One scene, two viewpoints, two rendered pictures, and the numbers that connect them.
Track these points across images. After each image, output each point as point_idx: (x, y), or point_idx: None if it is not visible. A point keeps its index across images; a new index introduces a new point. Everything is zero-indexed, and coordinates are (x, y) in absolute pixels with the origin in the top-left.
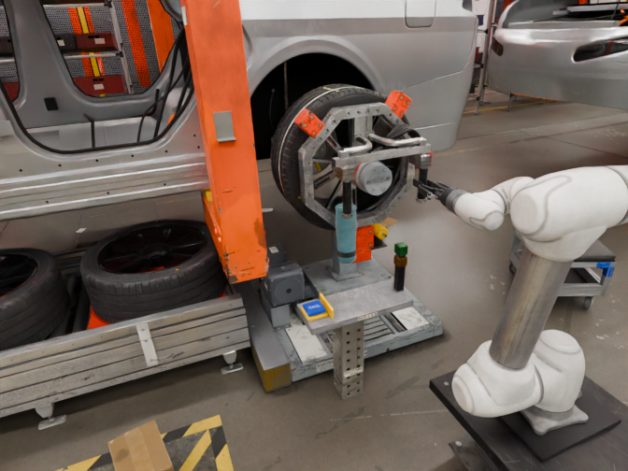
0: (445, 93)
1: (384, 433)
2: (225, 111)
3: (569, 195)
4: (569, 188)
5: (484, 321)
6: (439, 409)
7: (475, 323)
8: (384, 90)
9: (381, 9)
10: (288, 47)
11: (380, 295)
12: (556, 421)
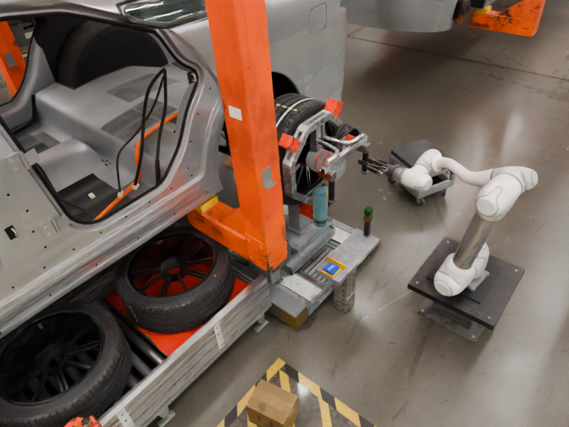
0: (335, 71)
1: (381, 322)
2: (267, 167)
3: (505, 197)
4: (504, 193)
5: (393, 226)
6: (401, 295)
7: (389, 230)
8: (301, 84)
9: (295, 28)
10: None
11: (359, 243)
12: (478, 281)
